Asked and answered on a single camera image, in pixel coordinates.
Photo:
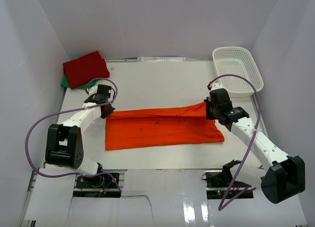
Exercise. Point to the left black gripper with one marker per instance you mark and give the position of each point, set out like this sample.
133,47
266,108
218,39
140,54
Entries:
110,111

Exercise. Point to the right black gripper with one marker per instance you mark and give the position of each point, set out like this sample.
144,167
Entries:
208,103

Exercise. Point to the orange t shirt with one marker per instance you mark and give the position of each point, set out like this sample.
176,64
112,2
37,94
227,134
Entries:
160,127

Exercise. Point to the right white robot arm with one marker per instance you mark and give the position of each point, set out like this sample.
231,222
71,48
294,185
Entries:
281,177

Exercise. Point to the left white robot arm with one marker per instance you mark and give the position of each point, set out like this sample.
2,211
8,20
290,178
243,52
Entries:
64,146

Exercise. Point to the red folded t shirt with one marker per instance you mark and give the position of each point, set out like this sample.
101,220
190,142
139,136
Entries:
80,71

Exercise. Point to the white perforated plastic basket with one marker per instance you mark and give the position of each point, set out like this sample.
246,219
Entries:
238,61

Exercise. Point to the paper strip at back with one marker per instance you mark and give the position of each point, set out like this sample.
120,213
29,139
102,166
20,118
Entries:
161,59

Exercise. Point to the white paper sheet front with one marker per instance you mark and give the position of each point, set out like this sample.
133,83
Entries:
156,198

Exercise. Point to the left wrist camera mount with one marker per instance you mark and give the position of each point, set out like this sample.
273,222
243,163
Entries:
91,90

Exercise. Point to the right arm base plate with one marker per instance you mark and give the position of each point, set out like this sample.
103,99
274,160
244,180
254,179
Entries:
217,183

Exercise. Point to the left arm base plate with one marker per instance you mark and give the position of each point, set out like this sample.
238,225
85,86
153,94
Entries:
103,186

